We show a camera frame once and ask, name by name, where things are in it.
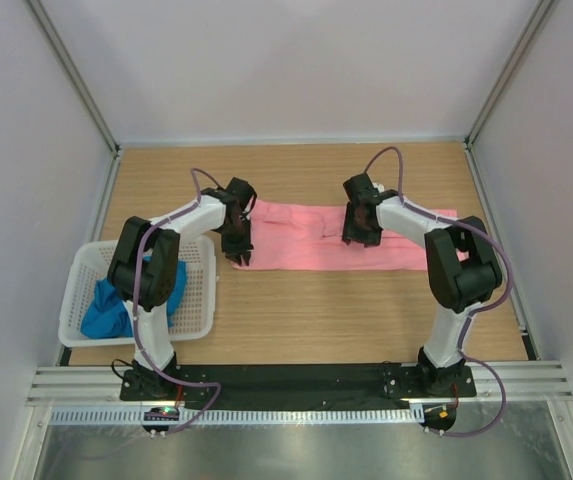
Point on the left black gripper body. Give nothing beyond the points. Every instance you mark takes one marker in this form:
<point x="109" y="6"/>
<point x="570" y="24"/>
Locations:
<point x="236" y="238"/>

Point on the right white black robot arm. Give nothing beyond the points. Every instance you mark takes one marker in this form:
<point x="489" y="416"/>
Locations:
<point x="463" y="270"/>

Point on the left aluminium frame post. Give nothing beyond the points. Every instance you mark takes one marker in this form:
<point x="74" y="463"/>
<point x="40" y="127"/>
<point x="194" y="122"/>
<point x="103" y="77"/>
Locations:
<point x="72" y="73"/>

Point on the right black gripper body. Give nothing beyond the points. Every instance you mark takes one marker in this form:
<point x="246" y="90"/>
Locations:
<point x="358" y="229"/>

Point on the blue t shirt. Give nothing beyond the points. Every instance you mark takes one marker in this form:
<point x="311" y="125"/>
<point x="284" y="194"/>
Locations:
<point x="107" y="318"/>

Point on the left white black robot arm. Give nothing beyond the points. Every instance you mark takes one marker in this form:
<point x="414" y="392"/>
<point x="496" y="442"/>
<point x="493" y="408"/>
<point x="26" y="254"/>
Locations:
<point x="145" y="263"/>

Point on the white slotted cable duct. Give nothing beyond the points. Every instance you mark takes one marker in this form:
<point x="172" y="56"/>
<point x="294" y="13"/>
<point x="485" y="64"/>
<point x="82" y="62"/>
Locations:
<point x="163" y="416"/>

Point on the white perforated plastic basket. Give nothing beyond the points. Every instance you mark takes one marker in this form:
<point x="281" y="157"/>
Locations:
<point x="192" y="320"/>

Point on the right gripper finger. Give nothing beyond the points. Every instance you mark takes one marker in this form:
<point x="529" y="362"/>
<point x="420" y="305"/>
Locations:
<point x="371" y="239"/>
<point x="348" y="224"/>

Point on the aluminium frame post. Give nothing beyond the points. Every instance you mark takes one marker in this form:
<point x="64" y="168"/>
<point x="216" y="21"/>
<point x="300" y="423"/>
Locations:
<point x="525" y="41"/>
<point x="72" y="73"/>

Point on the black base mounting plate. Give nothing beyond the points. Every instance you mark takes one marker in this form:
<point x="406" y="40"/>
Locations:
<point x="297" y="388"/>

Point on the aluminium front rail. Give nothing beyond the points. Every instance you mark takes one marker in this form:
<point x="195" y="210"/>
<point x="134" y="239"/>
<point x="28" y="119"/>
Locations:
<point x="88" y="385"/>

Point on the right aluminium frame post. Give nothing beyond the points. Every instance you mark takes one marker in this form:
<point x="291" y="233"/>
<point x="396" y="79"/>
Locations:
<point x="525" y="41"/>

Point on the pink t shirt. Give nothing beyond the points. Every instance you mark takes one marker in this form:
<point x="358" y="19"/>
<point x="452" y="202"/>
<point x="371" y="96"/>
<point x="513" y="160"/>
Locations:
<point x="309" y="238"/>

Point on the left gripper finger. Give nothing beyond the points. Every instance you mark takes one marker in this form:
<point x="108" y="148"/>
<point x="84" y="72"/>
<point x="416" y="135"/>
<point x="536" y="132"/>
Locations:
<point x="234" y="256"/>
<point x="245" y="256"/>

